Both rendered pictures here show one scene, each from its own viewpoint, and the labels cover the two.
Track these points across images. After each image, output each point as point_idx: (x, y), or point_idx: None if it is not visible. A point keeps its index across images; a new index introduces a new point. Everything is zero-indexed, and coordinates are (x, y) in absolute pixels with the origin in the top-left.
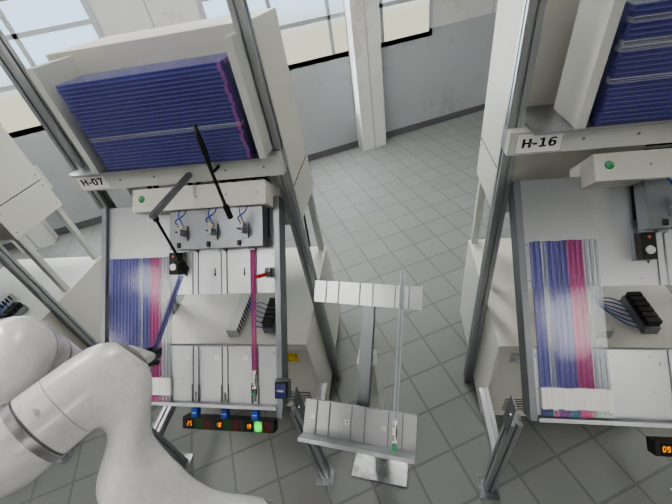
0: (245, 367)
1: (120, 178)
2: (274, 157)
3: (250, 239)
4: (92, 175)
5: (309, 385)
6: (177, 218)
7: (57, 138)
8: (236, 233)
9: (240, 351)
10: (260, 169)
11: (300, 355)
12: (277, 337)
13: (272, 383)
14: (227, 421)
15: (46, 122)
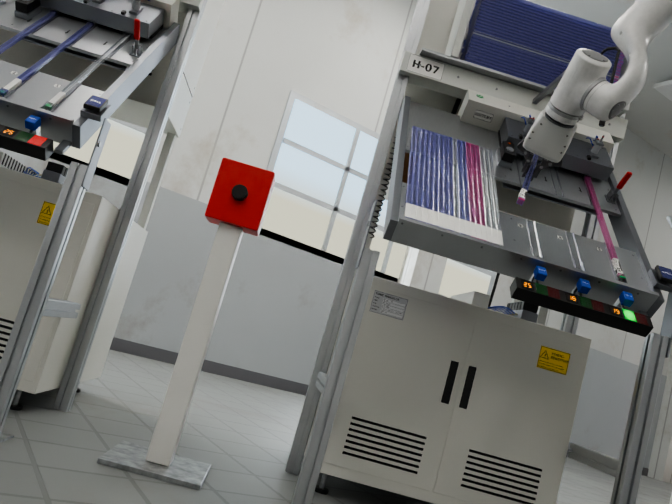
0: (600, 256)
1: (459, 76)
2: (623, 120)
3: (599, 160)
4: (446, 56)
5: (550, 447)
6: (515, 123)
7: (419, 24)
8: (583, 152)
9: (590, 242)
10: (605, 125)
11: (574, 361)
12: (637, 242)
13: (639, 279)
14: (584, 298)
15: (423, 9)
